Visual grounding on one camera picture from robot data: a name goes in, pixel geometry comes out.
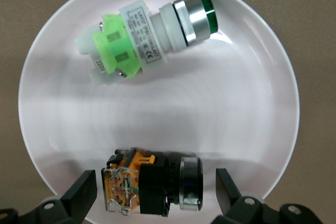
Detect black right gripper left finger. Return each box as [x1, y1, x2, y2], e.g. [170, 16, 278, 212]
[0, 169, 98, 224]

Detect orange black push-button switch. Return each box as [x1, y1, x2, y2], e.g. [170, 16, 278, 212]
[101, 148, 205, 217]

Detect pink round plate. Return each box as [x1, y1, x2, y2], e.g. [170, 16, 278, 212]
[17, 0, 300, 224]

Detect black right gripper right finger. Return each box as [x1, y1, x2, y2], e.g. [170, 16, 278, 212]
[212, 167, 325, 224]

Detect green white push-button switch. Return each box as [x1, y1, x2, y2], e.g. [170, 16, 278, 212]
[74, 0, 219, 87]

